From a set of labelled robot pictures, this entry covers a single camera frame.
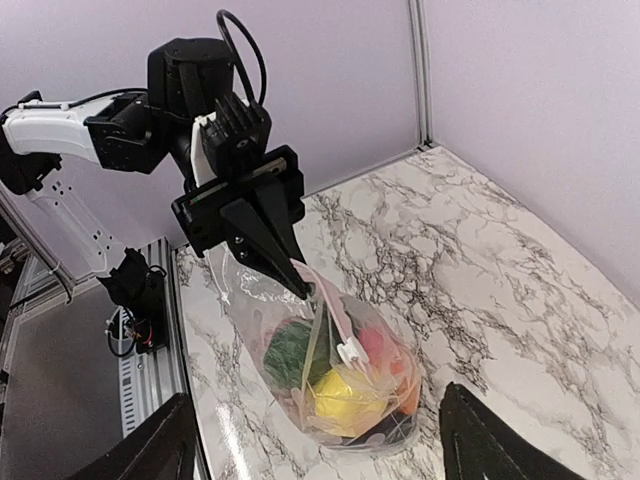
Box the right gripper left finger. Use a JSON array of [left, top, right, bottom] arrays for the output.
[[70, 393, 196, 480]]

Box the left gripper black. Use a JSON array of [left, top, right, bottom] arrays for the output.
[[171, 145, 310, 300]]

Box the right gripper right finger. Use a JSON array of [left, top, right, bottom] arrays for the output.
[[439, 382, 581, 480]]

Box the clear zip top bag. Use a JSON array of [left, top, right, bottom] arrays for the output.
[[207, 246, 422, 450]]

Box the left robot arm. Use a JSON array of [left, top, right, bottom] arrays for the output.
[[1, 38, 310, 305]]

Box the red fake pepper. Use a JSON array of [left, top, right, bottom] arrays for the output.
[[358, 326, 399, 369]]

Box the green fake pepper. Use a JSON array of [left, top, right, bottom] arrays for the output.
[[263, 319, 337, 390]]

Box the yellow fake pepper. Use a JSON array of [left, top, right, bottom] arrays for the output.
[[309, 367, 397, 438]]

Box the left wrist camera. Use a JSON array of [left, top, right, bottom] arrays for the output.
[[190, 93, 272, 187]]

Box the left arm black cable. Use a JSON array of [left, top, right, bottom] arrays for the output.
[[215, 8, 269, 109]]

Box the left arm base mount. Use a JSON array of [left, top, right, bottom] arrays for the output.
[[98, 248, 168, 358]]

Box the left aluminium frame post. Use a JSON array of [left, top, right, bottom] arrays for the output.
[[407, 0, 434, 148]]

